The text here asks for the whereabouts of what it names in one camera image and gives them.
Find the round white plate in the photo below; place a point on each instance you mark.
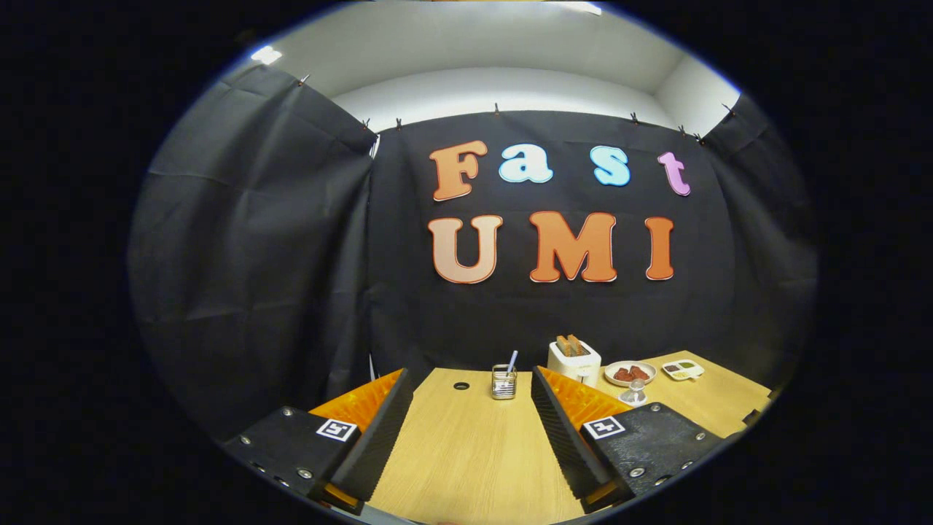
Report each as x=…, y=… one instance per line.
x=609, y=378

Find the red brown food piece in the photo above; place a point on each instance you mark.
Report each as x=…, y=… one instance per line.
x=623, y=375
x=640, y=372

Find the brown toast slice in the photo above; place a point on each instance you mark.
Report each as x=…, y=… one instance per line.
x=576, y=343
x=563, y=345

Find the white toaster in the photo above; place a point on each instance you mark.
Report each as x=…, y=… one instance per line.
x=576, y=368

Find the wooden table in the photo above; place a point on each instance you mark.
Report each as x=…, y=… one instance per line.
x=466, y=452

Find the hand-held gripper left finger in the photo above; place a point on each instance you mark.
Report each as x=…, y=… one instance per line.
x=379, y=430

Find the black backdrop cloth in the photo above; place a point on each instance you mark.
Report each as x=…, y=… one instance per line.
x=291, y=255

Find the blue white pen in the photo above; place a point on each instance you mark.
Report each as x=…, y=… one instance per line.
x=512, y=360

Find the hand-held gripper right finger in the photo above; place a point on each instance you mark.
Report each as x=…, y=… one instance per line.
x=557, y=430

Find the white divided condiment dish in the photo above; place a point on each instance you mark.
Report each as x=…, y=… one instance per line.
x=683, y=370

